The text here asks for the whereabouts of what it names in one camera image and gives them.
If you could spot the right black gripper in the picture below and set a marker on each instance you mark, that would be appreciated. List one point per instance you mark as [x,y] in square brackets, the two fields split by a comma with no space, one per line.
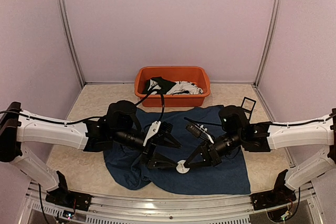
[214,159]

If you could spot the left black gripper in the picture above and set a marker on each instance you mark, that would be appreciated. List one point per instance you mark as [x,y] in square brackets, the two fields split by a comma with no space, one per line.
[149,149]

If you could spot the dark blue t-shirt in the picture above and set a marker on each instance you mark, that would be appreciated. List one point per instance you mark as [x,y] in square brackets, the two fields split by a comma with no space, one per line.
[230,177]

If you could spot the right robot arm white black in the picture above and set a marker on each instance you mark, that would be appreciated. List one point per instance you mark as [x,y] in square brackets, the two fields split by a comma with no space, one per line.
[265,137]

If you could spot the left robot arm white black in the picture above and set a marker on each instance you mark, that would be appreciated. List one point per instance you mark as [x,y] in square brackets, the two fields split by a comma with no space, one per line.
[94,134]

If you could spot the black and white garment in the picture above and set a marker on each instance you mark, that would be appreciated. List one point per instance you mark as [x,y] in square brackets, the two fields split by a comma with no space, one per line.
[158,85]

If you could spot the black square display box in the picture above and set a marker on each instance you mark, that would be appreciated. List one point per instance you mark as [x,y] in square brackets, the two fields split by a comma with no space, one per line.
[248,106]

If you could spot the orange plastic tub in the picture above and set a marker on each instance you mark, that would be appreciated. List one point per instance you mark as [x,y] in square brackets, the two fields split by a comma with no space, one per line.
[193,74]

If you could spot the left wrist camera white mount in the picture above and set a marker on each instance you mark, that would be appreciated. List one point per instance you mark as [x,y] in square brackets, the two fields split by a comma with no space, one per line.
[158,130]

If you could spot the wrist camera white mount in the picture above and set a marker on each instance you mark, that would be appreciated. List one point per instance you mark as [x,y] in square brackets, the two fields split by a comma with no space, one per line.
[199,131]
[158,130]

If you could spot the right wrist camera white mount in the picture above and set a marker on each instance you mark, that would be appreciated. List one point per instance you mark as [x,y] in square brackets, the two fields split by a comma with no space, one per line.
[199,131]

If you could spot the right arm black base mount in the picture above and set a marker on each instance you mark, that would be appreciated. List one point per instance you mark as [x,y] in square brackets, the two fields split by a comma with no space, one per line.
[273,200]

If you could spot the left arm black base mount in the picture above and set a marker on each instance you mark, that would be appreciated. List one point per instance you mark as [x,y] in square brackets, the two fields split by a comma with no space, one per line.
[74,200]

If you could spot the right aluminium corner post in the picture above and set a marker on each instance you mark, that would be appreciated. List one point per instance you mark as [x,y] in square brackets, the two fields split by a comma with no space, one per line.
[268,42]

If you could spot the aluminium corner post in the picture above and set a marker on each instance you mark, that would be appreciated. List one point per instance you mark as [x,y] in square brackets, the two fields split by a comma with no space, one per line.
[70,42]
[268,42]

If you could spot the left aluminium corner post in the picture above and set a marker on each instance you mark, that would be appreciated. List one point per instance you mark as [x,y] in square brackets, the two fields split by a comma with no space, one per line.
[70,42]

